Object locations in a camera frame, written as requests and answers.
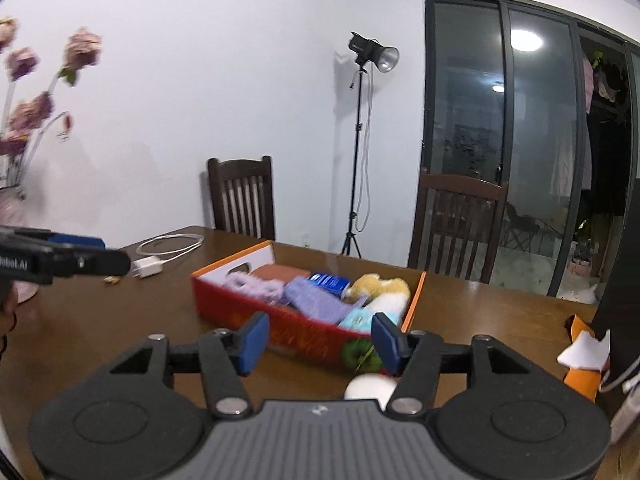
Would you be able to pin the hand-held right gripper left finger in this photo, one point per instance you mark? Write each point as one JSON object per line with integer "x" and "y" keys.
{"x": 252, "y": 344}

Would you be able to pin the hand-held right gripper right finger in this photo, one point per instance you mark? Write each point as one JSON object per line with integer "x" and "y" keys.
{"x": 387, "y": 344}

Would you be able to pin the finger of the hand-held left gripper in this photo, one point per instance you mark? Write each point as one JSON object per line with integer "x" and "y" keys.
{"x": 92, "y": 262}
{"x": 80, "y": 241}

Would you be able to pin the red cardboard box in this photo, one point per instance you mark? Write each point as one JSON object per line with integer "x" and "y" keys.
{"x": 280, "y": 327}

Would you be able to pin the light blue fluffy cloth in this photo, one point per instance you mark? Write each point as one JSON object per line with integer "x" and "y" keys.
{"x": 357, "y": 321}

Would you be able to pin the white round sponge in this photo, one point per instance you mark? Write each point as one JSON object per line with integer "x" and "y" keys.
{"x": 367, "y": 387}

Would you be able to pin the yellow and white plush toy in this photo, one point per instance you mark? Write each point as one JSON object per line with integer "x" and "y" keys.
{"x": 382, "y": 290}

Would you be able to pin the lavender fluffy towel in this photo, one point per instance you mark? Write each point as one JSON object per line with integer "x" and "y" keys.
{"x": 250, "y": 287}

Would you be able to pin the brown layered sponge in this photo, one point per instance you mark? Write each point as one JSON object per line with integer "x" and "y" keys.
{"x": 280, "y": 272}

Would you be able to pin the blue packet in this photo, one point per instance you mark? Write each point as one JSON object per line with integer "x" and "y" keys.
{"x": 330, "y": 282}

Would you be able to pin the person's left hand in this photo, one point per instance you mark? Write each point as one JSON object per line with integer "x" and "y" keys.
{"x": 6, "y": 312}

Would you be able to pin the yellow crumbs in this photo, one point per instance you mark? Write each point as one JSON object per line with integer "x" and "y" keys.
{"x": 112, "y": 281}

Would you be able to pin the white charger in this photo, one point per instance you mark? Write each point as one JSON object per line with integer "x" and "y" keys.
{"x": 146, "y": 267}

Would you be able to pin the dark wooden chair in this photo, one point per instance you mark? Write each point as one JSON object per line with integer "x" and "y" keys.
{"x": 240, "y": 195}
{"x": 460, "y": 220}

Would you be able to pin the folding chair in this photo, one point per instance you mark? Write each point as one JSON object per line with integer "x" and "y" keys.
{"x": 520, "y": 225}

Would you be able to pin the white paper scrap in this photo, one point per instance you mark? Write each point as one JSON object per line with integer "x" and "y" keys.
{"x": 585, "y": 352}

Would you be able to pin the orange wrapper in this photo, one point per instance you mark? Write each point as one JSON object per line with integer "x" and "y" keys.
{"x": 582, "y": 385}

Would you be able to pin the black monitor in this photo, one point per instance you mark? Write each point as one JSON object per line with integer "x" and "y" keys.
{"x": 620, "y": 285}

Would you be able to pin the white plastic holder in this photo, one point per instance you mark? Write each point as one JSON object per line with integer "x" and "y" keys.
{"x": 626, "y": 415}

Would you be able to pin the sliding glass door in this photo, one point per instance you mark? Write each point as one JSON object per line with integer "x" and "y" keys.
{"x": 540, "y": 135}

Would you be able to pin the studio light on tripod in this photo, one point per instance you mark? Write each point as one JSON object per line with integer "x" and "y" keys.
{"x": 375, "y": 55}

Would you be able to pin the hanging clothes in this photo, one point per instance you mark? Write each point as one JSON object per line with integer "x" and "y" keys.
{"x": 589, "y": 85}

